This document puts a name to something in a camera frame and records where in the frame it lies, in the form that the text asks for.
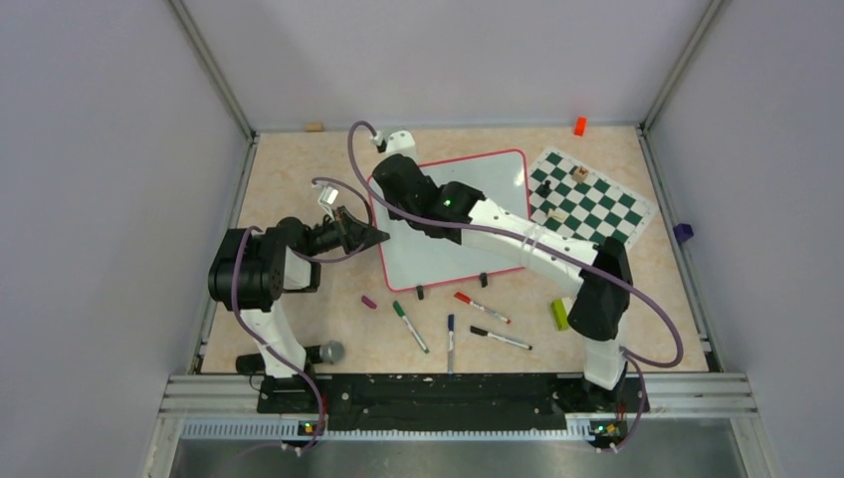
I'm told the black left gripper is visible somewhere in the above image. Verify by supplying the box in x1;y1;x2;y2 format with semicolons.
305;205;389;257

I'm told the pink framed whiteboard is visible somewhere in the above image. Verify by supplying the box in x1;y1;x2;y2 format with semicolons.
366;147;534;294

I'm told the purple marker cap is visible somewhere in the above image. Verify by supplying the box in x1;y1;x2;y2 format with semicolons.
360;295;377;310

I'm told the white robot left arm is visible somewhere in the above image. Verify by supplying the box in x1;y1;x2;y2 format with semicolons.
208;206;390;412

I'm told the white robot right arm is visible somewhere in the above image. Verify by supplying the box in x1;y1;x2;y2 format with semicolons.
372;154;633;410

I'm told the green cap whiteboard marker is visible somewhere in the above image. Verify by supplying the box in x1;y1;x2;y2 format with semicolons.
392;301;430;354

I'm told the red cap whiteboard marker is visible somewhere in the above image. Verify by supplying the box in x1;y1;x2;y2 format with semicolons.
454;292;512;325

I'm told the blue cap whiteboard marker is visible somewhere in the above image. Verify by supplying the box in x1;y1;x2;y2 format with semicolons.
447;314;455;374

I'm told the black cap whiteboard marker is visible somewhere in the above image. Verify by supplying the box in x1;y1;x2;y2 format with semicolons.
470;326;533;351

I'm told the black grey microphone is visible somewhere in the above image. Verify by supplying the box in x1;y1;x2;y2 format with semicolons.
235;341;345;375

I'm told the white chess piece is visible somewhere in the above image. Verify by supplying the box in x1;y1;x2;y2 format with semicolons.
547;209;567;223

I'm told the green white chessboard mat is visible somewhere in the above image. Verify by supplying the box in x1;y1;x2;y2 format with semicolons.
527;147;658;249

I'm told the green white toy brick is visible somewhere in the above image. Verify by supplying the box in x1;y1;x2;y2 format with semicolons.
550;299;569;332

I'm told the wooden cube on chessboard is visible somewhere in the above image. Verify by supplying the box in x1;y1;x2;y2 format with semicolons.
571;166;590;184

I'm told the orange block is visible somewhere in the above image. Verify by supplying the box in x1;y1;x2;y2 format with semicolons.
573;117;587;136

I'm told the purple block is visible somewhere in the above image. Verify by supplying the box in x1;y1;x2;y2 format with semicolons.
672;223;695;245

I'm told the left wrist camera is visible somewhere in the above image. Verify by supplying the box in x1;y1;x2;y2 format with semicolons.
314;183;339;217

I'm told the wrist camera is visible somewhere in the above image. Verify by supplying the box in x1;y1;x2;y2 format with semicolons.
370;129;418;160
314;183;339;217

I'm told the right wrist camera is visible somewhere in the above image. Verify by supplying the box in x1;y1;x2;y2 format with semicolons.
370;129;418;160

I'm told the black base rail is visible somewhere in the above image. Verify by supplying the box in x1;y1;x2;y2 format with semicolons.
181;370;651;443

